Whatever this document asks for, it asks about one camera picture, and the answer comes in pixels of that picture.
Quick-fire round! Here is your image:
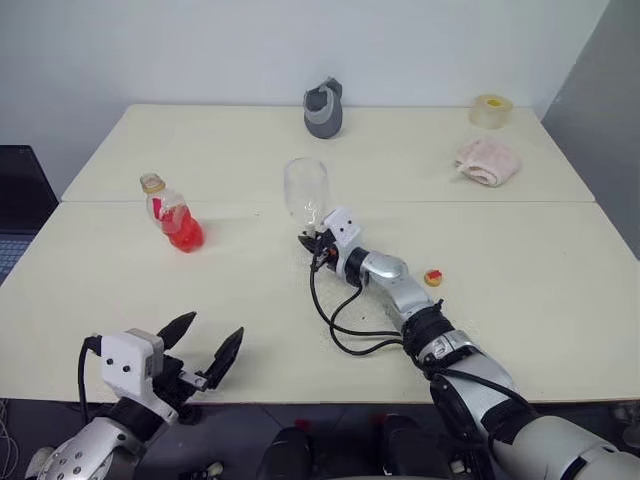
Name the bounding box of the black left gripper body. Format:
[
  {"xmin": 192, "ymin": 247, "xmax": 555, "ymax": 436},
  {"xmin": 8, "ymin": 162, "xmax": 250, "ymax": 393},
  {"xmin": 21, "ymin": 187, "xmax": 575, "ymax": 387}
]
[{"xmin": 149, "ymin": 349, "xmax": 211, "ymax": 410}]

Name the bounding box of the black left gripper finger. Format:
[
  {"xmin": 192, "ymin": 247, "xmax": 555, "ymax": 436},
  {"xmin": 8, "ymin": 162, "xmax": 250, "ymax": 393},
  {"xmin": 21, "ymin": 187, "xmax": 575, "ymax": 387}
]
[
  {"xmin": 202, "ymin": 327, "xmax": 245, "ymax": 391},
  {"xmin": 156, "ymin": 311, "xmax": 198, "ymax": 359}
]

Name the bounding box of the grey mug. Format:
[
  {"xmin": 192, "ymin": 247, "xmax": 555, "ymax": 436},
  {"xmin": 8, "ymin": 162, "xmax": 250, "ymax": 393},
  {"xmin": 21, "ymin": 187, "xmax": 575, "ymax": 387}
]
[{"xmin": 302, "ymin": 76, "xmax": 346, "ymax": 140}]

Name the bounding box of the bottle with red liquid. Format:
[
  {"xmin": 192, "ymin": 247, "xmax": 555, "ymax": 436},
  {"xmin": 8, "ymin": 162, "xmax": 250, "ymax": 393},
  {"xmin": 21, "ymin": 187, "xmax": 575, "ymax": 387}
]
[{"xmin": 138, "ymin": 172, "xmax": 206, "ymax": 255}]

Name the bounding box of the dark rounded shape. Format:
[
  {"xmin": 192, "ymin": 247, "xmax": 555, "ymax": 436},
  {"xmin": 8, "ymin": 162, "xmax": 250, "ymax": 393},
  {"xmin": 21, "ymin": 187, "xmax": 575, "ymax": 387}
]
[
  {"xmin": 256, "ymin": 426, "xmax": 314, "ymax": 480},
  {"xmin": 378, "ymin": 413, "xmax": 442, "ymax": 480}
]

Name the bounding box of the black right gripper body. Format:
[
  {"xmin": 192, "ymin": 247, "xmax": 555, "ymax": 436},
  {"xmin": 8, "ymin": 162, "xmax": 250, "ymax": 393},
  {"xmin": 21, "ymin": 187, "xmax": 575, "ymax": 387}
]
[{"xmin": 309, "ymin": 229, "xmax": 341, "ymax": 271}]

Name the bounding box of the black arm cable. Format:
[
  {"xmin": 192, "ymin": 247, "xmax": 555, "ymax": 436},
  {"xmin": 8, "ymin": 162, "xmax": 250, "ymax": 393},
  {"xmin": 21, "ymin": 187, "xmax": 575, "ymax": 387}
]
[
  {"xmin": 308, "ymin": 252, "xmax": 409, "ymax": 357},
  {"xmin": 76, "ymin": 334, "xmax": 102, "ymax": 417}
]

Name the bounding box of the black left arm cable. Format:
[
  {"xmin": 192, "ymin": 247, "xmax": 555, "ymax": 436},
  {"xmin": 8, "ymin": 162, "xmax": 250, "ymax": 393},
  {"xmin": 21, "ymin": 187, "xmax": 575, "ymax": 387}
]
[{"xmin": 76, "ymin": 334, "xmax": 102, "ymax": 417}]

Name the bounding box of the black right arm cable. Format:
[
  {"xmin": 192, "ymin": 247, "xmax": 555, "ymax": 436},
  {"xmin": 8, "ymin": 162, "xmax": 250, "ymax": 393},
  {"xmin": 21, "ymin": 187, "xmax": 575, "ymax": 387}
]
[{"xmin": 308, "ymin": 252, "xmax": 409, "ymax": 357}]

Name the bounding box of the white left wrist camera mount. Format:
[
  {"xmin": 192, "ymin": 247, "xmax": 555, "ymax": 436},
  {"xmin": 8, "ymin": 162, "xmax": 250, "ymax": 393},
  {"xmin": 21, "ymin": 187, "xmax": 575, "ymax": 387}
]
[{"xmin": 98, "ymin": 327, "xmax": 180, "ymax": 425}]

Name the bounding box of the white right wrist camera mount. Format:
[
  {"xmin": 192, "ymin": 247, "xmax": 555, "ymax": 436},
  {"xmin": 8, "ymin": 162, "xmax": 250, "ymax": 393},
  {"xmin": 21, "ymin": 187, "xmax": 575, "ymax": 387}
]
[{"xmin": 322, "ymin": 207, "xmax": 362, "ymax": 279}]

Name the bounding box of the pink folded towel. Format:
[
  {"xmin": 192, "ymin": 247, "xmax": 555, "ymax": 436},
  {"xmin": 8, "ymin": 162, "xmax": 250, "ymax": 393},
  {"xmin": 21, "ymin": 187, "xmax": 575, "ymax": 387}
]
[{"xmin": 453, "ymin": 137, "xmax": 522, "ymax": 189}]

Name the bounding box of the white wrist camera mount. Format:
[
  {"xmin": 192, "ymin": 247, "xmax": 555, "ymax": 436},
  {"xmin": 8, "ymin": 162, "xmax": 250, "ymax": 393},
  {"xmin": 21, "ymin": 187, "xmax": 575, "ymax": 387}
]
[
  {"xmin": 322, "ymin": 207, "xmax": 362, "ymax": 279},
  {"xmin": 98, "ymin": 327, "xmax": 180, "ymax": 425}
]

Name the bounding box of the translucent tape roll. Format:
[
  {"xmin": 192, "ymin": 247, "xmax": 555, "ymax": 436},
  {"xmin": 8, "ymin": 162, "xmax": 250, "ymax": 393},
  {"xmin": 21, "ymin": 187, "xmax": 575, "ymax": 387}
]
[{"xmin": 468, "ymin": 93, "xmax": 515, "ymax": 130}]

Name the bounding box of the clear plastic cup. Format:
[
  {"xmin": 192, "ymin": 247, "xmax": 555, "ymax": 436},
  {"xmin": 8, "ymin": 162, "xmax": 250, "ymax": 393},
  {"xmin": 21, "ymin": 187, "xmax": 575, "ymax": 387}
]
[{"xmin": 283, "ymin": 157, "xmax": 331, "ymax": 240}]

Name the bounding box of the dark laptop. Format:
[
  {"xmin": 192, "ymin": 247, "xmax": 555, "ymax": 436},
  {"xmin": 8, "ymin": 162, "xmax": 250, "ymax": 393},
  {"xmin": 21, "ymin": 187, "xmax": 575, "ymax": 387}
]
[{"xmin": 0, "ymin": 144, "xmax": 60, "ymax": 289}]

